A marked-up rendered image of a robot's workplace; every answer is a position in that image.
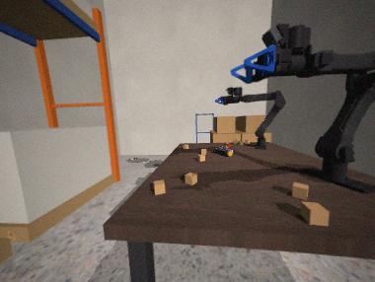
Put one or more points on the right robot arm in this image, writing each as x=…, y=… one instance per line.
x=278, y=105

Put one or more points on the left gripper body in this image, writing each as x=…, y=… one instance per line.
x=283, y=67

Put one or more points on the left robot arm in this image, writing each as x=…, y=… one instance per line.
x=332, y=147

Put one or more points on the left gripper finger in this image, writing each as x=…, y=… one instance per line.
x=269, y=60
x=248, y=78

